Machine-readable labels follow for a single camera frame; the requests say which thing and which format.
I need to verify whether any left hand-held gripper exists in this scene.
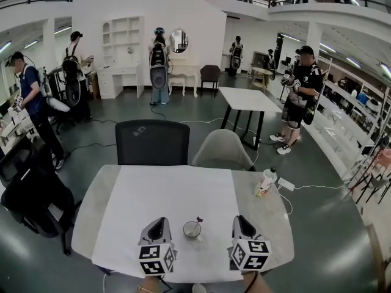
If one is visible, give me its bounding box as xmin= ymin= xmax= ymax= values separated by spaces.
xmin=136 ymin=217 xmax=178 ymax=277

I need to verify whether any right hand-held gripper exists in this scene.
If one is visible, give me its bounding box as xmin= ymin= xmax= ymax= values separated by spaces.
xmin=226 ymin=215 xmax=272 ymax=272

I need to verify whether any white enamel cup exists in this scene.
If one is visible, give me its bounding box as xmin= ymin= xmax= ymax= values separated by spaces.
xmin=182 ymin=220 xmax=204 ymax=245

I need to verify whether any person's right forearm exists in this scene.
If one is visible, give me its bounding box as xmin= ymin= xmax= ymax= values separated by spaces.
xmin=240 ymin=270 xmax=275 ymax=293

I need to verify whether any person's left forearm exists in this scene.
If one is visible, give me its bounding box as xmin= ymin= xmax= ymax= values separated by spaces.
xmin=137 ymin=275 xmax=172 ymax=293

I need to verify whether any white table cloth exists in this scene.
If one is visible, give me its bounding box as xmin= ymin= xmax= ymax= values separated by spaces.
xmin=91 ymin=164 xmax=244 ymax=284

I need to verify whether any clear plastic drink bottle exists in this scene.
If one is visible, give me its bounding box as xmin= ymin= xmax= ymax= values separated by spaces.
xmin=254 ymin=166 xmax=279 ymax=199

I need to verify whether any white power strip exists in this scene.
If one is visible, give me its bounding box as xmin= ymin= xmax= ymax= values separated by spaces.
xmin=277 ymin=177 xmax=296 ymax=192

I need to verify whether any grey shell chair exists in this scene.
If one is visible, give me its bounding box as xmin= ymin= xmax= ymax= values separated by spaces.
xmin=192 ymin=128 xmax=257 ymax=172

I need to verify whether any black mesh office chair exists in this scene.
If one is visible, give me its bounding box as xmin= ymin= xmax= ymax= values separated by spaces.
xmin=114 ymin=118 xmax=191 ymax=167

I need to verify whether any black swivel office chair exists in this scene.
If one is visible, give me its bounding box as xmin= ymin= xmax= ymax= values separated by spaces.
xmin=0 ymin=144 xmax=82 ymax=256

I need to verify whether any white table with black legs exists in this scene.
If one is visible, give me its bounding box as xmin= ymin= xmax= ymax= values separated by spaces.
xmin=218 ymin=86 xmax=283 ymax=151

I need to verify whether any long white shelving unit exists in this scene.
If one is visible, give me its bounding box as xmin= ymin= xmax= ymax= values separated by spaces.
xmin=305 ymin=56 xmax=391 ymax=178

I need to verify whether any round wooden side table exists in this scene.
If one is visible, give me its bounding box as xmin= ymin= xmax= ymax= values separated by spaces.
xmin=250 ymin=67 xmax=274 ymax=93

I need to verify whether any dark brown chair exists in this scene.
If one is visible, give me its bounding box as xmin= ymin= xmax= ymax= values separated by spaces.
xmin=199 ymin=64 xmax=222 ymax=99

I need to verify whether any white desk with shelves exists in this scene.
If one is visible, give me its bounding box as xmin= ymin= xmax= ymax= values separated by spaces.
xmin=97 ymin=15 xmax=145 ymax=100

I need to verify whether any white vanity table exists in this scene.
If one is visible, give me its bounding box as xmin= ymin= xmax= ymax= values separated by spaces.
xmin=167 ymin=57 xmax=201 ymax=98

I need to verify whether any oval white framed mirror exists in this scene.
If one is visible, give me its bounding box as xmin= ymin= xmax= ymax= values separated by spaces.
xmin=168 ymin=27 xmax=189 ymax=55

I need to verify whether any white power cable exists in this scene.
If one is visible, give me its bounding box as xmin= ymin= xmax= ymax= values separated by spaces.
xmin=278 ymin=183 xmax=346 ymax=217

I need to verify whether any black floor cable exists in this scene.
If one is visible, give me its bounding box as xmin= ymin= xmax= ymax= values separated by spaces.
xmin=62 ymin=102 xmax=172 ymax=157

